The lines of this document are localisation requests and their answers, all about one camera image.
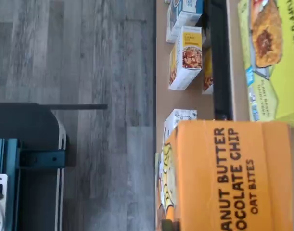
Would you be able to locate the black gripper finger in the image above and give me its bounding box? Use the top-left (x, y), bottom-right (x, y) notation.
top-left (161, 219), bottom-right (181, 231)

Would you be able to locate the orange Bobo's oat bites box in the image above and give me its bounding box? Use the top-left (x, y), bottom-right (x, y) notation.
top-left (155, 119), bottom-right (294, 231)

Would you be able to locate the wooden shelf board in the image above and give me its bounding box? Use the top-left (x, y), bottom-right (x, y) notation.
top-left (155, 0), bottom-right (211, 154)
top-left (225, 0), bottom-right (253, 122)

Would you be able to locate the yellow label granola box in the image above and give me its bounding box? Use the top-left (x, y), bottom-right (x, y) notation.
top-left (168, 26), bottom-right (203, 91)
top-left (201, 47), bottom-right (214, 95)

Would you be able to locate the black steel shelf beam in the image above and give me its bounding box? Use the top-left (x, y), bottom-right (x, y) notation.
top-left (207, 0), bottom-right (234, 121)

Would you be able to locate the green Bobo's apple pie box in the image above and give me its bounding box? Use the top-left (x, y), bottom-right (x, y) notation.
top-left (237, 0), bottom-right (294, 128)

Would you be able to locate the blue label granola box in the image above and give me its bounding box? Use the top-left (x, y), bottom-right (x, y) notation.
top-left (166, 0), bottom-right (203, 44)

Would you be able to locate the white patterned carton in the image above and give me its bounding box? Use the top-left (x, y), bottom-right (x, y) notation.
top-left (164, 108), bottom-right (198, 141)

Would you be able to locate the black cart platform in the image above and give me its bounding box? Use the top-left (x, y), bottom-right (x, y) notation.
top-left (0, 103), bottom-right (108, 231)

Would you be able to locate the white mounting plate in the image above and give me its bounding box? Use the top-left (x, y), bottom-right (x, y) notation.
top-left (0, 173), bottom-right (8, 231)

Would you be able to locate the teal aluminium frame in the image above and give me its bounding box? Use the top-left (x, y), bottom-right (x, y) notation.
top-left (0, 138), bottom-right (67, 231)

